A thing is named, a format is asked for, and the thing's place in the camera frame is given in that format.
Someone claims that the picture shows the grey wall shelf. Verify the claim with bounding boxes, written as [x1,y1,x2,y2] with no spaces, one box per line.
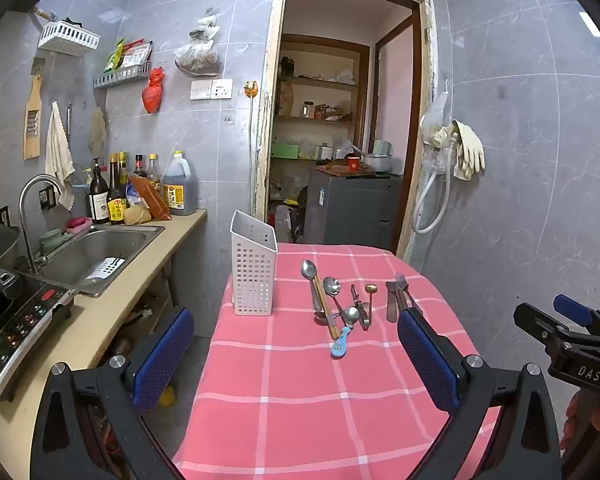
[93,62,152,90]

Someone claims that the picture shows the clear wall plastic bag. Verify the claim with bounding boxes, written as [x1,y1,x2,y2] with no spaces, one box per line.
[419,89,454,171]

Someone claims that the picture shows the small gold spoon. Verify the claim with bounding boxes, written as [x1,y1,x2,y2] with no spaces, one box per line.
[364,284,379,330]

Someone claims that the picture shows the steel kitchen sink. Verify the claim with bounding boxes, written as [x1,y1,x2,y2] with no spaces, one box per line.
[27,224,166,299]

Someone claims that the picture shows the orange snack bag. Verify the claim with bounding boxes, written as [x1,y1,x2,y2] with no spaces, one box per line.
[127,174,172,221]

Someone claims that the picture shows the large steel spoon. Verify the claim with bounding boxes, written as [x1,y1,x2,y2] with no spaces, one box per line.
[300,259,327,322]

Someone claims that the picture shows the red seasoning packets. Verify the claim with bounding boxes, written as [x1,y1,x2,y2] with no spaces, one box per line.
[120,38,154,69]

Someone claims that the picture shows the green ceramic cup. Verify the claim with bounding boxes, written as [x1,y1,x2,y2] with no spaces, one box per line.
[40,229,66,252]

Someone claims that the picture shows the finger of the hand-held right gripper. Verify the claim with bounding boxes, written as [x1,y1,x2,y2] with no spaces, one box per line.
[513,302,600,348]
[553,294,600,341]

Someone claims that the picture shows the white wall basket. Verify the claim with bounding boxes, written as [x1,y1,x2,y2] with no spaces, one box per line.
[37,20,102,56]

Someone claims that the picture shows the clear hanging plastic bag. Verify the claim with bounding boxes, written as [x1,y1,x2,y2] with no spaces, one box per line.
[173,7,224,77]

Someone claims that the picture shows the green seasoning packet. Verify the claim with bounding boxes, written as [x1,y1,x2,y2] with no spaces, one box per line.
[103,39,126,74]

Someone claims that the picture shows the white flexible hose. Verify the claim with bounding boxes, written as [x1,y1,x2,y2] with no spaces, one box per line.
[412,159,454,235]

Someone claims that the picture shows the white wall socket panel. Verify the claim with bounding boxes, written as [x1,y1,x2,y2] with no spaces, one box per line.
[189,78,234,101]

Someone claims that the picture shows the beige hanging towel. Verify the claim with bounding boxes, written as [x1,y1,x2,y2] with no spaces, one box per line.
[44,101,76,210]

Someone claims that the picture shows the steel table knife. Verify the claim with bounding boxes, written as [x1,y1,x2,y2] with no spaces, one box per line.
[385,281,399,324]

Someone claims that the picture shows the pink checked tablecloth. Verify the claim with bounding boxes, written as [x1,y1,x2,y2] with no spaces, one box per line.
[172,242,511,480]

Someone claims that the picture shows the medium steel spoon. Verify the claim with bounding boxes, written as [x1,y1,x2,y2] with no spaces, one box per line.
[323,276,349,322]

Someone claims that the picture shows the green box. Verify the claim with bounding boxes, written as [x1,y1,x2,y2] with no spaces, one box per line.
[271,140,301,160]

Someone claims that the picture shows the wooden door frame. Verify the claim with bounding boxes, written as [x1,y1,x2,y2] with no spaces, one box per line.
[251,0,437,262]

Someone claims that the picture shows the wooden grater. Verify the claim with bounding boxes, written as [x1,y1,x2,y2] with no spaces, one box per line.
[23,73,45,161]

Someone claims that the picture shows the white cooker pot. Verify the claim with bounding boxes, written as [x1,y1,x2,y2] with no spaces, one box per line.
[362,152,392,174]

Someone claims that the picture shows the blue-handled small spoon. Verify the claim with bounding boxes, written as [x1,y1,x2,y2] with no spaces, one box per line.
[330,306,361,360]

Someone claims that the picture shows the wooden shelf unit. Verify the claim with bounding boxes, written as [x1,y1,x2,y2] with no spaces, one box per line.
[274,34,371,162]

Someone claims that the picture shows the black induction cooker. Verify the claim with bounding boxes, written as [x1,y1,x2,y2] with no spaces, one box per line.
[0,266,77,404]

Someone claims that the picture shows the cream rubber gloves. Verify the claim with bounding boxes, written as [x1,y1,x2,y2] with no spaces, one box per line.
[431,119,486,181]

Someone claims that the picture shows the beige kitchen counter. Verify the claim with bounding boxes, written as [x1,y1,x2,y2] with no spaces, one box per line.
[0,208,209,480]

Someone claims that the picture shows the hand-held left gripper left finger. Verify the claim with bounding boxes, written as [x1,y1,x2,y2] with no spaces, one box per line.
[30,305,196,480]

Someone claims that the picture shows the hanging loofah sponge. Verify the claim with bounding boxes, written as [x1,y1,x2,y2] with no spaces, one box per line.
[88,105,109,159]

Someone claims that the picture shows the grey cabinet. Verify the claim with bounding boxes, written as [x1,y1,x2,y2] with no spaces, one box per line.
[302,168,404,252]

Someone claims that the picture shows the white perforated sink strainer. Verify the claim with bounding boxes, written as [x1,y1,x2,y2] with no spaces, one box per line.
[88,257,127,282]

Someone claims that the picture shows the red plastic bag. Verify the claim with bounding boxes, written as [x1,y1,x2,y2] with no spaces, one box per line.
[141,66,166,115]

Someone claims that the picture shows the dark pump sauce bottle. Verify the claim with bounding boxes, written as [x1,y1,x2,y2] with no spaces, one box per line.
[88,157,111,225]

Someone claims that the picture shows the amber vinegar bottle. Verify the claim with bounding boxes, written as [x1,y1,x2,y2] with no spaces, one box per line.
[146,153,161,196]

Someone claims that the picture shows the steel fork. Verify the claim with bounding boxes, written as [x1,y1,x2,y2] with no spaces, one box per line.
[395,273,424,317]

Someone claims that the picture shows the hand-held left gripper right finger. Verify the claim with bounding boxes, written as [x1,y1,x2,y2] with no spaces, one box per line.
[396,307,563,480]

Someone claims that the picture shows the person's right hand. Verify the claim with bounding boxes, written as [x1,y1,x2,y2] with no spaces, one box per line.
[562,390,600,454]

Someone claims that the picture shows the steel faucet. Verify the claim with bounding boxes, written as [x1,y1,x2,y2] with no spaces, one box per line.
[19,174,67,274]

